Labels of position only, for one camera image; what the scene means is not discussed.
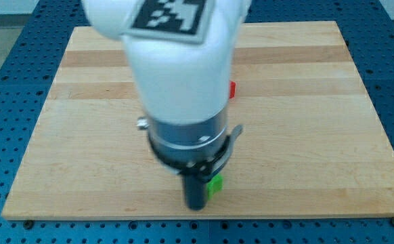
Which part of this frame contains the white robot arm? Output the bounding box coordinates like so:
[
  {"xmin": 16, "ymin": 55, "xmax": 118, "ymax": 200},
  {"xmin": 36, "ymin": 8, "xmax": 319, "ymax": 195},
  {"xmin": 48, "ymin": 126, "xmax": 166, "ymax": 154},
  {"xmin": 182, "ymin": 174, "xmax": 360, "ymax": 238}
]
[{"xmin": 82, "ymin": 0, "xmax": 250, "ymax": 175}]

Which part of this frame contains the green star block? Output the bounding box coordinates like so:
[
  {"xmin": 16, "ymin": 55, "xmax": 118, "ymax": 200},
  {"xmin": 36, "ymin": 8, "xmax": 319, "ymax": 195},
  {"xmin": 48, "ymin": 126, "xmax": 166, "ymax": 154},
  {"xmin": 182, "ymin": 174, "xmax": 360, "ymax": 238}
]
[{"xmin": 206, "ymin": 174, "xmax": 223, "ymax": 200}]

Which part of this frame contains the red block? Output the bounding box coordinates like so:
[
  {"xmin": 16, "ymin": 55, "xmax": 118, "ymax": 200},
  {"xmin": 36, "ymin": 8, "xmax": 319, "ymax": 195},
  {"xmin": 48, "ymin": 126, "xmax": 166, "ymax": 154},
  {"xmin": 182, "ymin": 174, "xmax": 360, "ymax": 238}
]
[{"xmin": 229, "ymin": 81, "xmax": 236, "ymax": 99}]

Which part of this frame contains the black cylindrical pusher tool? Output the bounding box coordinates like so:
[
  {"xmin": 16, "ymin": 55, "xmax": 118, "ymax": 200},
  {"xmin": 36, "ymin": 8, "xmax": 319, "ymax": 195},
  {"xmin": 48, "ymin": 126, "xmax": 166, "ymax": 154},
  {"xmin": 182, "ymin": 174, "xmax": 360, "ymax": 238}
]
[{"xmin": 182, "ymin": 174, "xmax": 208, "ymax": 211}]

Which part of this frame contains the black white fiducial marker tag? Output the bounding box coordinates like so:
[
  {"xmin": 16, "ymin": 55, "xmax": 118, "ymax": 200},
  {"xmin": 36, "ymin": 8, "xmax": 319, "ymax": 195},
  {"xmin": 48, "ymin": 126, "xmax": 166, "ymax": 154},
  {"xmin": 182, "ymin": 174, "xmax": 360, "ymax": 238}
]
[{"xmin": 123, "ymin": 0, "xmax": 215, "ymax": 44}]

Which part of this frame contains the wooden board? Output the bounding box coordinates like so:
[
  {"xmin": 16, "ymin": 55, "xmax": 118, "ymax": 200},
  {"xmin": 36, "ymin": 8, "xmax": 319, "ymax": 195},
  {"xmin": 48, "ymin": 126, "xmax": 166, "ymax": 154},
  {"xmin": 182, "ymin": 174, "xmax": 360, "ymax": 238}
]
[{"xmin": 1, "ymin": 21, "xmax": 394, "ymax": 221}]

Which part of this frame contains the blue perforated table plate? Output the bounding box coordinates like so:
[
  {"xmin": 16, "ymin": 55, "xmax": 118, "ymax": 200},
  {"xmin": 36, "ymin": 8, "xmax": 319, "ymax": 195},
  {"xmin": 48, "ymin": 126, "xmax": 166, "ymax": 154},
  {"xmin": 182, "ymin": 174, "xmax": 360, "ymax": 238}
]
[{"xmin": 0, "ymin": 0, "xmax": 394, "ymax": 243}]

